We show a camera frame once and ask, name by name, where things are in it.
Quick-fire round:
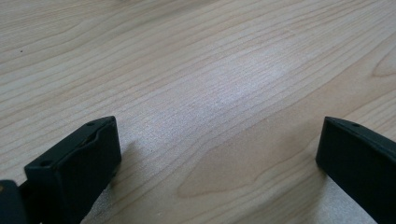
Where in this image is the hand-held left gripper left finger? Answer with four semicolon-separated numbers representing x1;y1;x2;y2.
23;115;122;224

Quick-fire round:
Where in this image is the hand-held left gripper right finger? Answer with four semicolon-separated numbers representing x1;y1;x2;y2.
315;116;396;224

